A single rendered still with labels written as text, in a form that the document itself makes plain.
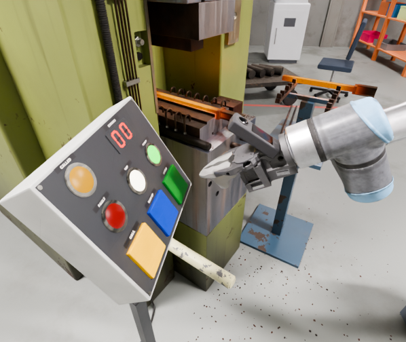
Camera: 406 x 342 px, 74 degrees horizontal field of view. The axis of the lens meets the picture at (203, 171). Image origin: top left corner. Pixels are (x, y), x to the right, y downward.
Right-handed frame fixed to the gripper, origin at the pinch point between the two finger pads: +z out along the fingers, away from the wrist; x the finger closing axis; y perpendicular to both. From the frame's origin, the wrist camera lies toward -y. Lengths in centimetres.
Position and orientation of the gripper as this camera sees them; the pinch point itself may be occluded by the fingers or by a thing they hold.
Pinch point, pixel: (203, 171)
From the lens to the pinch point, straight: 62.7
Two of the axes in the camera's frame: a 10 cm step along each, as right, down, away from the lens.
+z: -8.5, 3.1, 4.3
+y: 4.9, 7.5, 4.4
